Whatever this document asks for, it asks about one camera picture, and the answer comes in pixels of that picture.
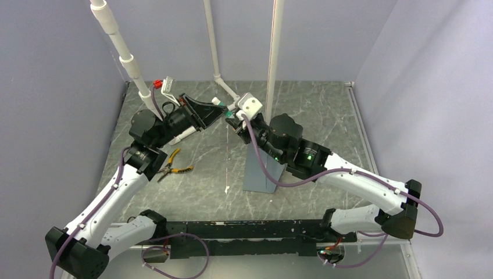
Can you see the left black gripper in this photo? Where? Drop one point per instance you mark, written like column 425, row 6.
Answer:
column 206, row 114

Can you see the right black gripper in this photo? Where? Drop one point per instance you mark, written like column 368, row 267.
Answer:
column 242, row 132

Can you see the grey-blue envelope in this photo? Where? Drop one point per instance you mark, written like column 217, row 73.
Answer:
column 254, row 178

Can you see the green white glue stick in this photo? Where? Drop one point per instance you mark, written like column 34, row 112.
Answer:
column 227, row 112

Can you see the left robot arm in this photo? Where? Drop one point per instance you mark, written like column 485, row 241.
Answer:
column 84, row 247

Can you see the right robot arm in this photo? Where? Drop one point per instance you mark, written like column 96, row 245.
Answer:
column 393, row 204

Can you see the white pipe with red stripe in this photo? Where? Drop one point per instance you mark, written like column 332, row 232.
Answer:
column 276, row 26

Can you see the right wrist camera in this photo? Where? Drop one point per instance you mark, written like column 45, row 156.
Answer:
column 248, row 106

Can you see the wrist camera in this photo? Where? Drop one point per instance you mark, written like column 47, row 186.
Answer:
column 248, row 106
column 165, row 87

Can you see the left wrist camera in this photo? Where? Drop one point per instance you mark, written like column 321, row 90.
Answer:
column 165, row 87

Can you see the yellow handled pliers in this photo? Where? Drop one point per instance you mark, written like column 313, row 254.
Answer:
column 169, row 169

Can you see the white PVC pipe frame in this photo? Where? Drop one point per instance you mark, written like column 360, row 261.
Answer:
column 127, row 57

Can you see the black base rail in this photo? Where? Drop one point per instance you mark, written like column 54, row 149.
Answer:
column 305, row 237

